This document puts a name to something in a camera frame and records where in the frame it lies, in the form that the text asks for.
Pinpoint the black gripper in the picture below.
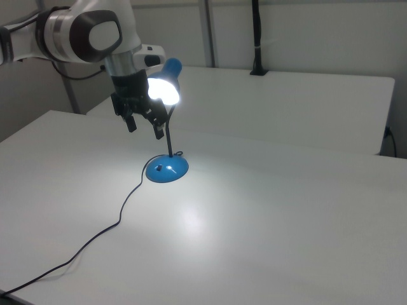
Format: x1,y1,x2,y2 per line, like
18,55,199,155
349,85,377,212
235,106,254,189
110,70,169,141

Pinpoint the blue gooseneck desk lamp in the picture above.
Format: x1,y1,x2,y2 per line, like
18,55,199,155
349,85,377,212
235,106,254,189
145,57,190,184

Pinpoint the white table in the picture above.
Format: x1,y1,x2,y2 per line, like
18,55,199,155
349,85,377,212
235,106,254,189
85,65,396,156

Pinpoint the black clamped pole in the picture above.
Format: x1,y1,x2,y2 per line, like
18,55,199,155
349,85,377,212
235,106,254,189
249,0,270,77

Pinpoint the grey partition post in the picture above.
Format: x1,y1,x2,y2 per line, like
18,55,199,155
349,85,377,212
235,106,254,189
61,74,81,115
198,0,219,68

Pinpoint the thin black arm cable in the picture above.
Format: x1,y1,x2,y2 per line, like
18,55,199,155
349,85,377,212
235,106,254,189
52,61,107,81

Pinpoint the black lamp power cord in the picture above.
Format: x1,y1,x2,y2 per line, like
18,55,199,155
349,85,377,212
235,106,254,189
0,151,184,297

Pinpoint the black wall cable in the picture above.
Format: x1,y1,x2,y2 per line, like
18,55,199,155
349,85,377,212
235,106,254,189
383,126,399,158

